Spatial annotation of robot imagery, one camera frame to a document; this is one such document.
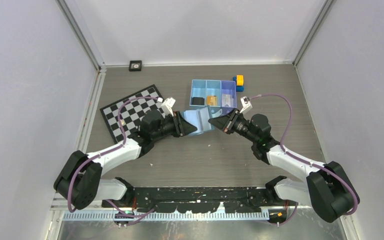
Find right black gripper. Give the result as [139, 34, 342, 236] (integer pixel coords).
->
[208, 108, 258, 144]

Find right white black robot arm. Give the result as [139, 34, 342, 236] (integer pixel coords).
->
[208, 108, 360, 223]

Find black white chessboard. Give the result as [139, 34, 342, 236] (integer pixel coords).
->
[100, 84, 164, 144]

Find clear item in tray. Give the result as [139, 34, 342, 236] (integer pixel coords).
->
[221, 94, 234, 107]

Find small black square box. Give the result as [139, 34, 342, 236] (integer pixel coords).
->
[128, 60, 143, 72]

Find orange card in tray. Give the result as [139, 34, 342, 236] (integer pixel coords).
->
[206, 95, 218, 106]

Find blue and orange toy block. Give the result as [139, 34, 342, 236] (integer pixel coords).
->
[232, 75, 245, 92]

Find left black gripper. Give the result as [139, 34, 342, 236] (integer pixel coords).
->
[151, 111, 197, 140]

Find blue compartment organizer tray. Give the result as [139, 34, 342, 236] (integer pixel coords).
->
[189, 79, 237, 109]

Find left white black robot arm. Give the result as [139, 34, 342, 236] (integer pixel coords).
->
[53, 110, 197, 212]

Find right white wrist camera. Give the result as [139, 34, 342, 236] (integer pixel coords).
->
[239, 96, 253, 114]

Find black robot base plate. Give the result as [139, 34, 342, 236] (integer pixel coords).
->
[111, 186, 295, 214]

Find black item in tray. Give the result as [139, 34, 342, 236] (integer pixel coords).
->
[191, 97, 205, 106]

